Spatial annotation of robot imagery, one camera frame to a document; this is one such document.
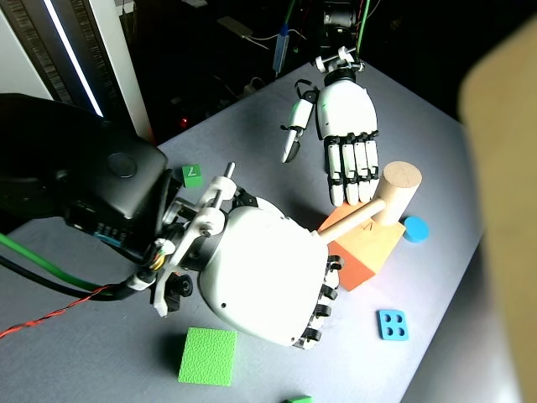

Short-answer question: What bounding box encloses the large orange cube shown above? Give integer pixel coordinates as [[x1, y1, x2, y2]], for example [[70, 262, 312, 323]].
[[317, 201, 407, 291]]

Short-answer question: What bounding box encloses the beige blurred board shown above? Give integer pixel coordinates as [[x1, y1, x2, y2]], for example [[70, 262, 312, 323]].
[[459, 14, 537, 403]]

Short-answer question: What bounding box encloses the blue and white adapter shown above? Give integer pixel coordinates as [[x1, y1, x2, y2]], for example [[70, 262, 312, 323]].
[[272, 24, 290, 73]]

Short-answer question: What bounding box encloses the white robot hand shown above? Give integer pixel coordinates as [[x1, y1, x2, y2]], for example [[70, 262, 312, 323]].
[[279, 77, 381, 207], [196, 196, 346, 352]]

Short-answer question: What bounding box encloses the small green letter cube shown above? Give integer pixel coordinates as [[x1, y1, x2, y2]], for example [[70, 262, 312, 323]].
[[181, 164, 205, 189]]

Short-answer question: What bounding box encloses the wooden mallet with white grip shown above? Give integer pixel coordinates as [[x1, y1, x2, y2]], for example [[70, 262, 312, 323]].
[[316, 161, 423, 244]]

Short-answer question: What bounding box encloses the green textured cube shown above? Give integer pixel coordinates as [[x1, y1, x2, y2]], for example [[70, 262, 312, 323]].
[[177, 327, 239, 387]]

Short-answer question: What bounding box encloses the white power adapter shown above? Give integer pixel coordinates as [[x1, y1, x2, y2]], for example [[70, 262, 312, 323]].
[[216, 15, 253, 39]]

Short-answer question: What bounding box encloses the white panel with light strip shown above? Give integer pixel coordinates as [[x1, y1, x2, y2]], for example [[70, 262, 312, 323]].
[[0, 0, 154, 150]]

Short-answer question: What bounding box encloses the grey table cloth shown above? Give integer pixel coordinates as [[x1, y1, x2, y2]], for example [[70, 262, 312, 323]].
[[0, 58, 487, 403]]

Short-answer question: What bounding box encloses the blue round disc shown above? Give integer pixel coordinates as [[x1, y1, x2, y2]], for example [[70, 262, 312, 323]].
[[402, 215, 430, 244]]

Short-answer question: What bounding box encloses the blue square four-hole block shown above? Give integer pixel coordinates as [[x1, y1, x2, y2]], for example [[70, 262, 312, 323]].
[[376, 309, 410, 341]]

